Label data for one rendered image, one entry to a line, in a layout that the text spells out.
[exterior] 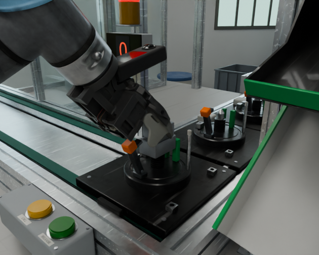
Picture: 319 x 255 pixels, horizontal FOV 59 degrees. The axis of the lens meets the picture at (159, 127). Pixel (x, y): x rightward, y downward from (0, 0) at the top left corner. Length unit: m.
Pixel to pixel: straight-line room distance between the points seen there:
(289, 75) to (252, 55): 4.54
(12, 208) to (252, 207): 0.41
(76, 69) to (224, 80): 2.25
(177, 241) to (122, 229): 0.09
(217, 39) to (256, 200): 4.16
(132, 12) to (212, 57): 3.84
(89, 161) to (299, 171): 0.53
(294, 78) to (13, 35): 0.32
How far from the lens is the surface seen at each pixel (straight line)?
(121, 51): 0.72
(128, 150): 0.50
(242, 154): 0.71
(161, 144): 0.54
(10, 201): 0.60
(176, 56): 4.24
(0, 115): 1.28
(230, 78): 2.54
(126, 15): 0.71
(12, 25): 0.35
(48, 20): 0.35
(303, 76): 0.38
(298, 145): 0.45
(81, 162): 0.78
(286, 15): 0.44
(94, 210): 0.53
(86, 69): 0.38
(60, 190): 0.61
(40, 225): 0.52
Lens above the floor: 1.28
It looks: 21 degrees down
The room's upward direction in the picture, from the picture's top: straight up
